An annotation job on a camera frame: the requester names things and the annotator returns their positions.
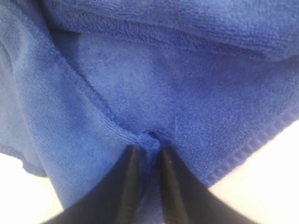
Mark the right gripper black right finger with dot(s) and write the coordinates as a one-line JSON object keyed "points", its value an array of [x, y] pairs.
{"points": [[185, 200]]}

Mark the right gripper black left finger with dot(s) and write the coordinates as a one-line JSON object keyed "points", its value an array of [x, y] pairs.
{"points": [[113, 201]]}

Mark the blue microfibre towel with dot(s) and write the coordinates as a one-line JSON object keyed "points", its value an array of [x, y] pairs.
{"points": [[82, 79]]}

